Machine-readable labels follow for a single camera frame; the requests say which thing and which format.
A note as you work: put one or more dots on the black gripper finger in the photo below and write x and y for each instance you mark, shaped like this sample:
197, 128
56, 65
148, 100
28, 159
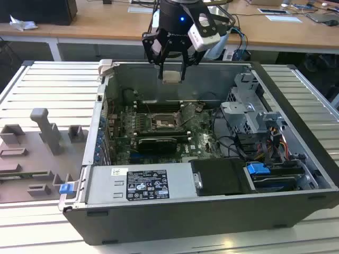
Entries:
148, 47
192, 56

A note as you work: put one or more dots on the silver CPU plate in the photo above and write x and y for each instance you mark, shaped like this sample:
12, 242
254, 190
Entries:
172, 76

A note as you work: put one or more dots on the black RAM slot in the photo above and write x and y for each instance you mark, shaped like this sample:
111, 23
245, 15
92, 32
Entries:
159, 108
159, 135
159, 103
164, 132

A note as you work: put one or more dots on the CPU socket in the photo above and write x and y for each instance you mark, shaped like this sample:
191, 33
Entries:
162, 122

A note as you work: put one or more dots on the blue expansion slot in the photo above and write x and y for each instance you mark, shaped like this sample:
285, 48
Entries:
136, 158

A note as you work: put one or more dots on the pale blue teach pendant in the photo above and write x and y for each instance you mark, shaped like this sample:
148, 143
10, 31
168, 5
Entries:
215, 49

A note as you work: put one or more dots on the grey case latch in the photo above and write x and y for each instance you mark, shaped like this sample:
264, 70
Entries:
105, 67

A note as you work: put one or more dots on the wooden desk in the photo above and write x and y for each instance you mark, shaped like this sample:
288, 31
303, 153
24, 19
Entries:
106, 23

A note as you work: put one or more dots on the black round board part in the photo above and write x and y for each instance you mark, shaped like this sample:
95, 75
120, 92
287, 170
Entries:
128, 95

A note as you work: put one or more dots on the grey metal drive cage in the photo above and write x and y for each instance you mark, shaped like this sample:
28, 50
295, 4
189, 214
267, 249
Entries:
238, 111

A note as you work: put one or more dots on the green motherboard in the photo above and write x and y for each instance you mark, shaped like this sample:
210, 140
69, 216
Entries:
204, 143

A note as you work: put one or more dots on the black graphics card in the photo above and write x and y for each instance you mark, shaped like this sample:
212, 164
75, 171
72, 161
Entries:
157, 145

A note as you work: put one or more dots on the white paper sheet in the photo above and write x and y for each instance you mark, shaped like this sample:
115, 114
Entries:
283, 18

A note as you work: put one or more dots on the white computer mouse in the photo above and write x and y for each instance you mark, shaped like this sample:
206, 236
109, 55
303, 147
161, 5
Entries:
284, 4

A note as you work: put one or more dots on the black box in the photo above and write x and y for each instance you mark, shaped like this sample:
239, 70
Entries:
37, 12

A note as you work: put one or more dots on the black plastic shroud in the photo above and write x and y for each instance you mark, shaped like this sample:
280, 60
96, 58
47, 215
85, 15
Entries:
222, 177

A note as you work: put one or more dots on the dark blue bag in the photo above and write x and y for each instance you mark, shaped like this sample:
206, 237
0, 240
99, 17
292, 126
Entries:
317, 63

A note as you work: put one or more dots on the crumpled white paper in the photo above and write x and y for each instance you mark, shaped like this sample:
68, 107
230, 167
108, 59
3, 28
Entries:
22, 23

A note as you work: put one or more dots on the hard disk in blue carrier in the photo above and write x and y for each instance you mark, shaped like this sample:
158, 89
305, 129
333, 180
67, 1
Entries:
258, 168

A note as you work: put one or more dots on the grey laptop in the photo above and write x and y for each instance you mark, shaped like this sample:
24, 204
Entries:
323, 17

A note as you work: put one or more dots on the black computer mouse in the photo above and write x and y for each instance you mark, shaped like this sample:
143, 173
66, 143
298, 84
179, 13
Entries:
330, 23

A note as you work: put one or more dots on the grey power supply unit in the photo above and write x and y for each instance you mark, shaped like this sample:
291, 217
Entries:
106, 185

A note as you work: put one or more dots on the grey parts rack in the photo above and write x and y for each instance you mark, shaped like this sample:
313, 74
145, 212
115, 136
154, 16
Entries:
31, 158

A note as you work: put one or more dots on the blue case latch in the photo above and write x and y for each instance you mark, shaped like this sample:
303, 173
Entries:
66, 189

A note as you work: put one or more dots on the black open PC case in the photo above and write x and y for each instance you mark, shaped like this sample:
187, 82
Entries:
185, 225

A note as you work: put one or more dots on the green RAM stick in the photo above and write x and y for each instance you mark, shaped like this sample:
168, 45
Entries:
16, 175

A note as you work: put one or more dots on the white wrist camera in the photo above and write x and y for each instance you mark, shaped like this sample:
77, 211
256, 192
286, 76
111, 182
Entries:
204, 39

